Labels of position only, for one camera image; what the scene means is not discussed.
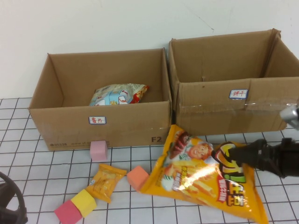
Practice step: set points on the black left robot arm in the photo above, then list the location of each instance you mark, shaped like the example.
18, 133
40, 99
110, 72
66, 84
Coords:
10, 212

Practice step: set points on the large yellow chips bag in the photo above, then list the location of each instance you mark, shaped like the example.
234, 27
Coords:
187, 168

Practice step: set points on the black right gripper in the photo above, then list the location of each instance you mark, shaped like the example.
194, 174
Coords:
287, 161

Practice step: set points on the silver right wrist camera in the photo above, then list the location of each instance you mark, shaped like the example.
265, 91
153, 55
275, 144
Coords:
290, 115

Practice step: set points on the cardboard box with clear tape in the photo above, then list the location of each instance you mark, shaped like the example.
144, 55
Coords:
210, 109

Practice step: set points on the light pink foam cube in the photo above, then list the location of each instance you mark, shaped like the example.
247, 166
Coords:
99, 151

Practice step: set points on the white label red handwriting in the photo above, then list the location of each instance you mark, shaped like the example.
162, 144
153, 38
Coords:
97, 120
238, 94

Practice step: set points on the red foam cube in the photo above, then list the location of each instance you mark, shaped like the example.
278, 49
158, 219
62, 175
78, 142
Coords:
67, 212

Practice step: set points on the small orange biscuit packet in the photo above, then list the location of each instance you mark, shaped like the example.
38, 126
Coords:
105, 182

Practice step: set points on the cardboard box with F2 print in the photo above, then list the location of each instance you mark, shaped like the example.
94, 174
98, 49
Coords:
130, 126

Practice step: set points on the orange foam cube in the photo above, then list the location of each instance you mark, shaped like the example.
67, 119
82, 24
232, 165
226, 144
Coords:
135, 177

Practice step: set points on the yellow foam cube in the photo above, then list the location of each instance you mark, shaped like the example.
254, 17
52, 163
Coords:
85, 201

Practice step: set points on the light blue snack bag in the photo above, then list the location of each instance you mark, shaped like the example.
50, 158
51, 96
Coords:
112, 96

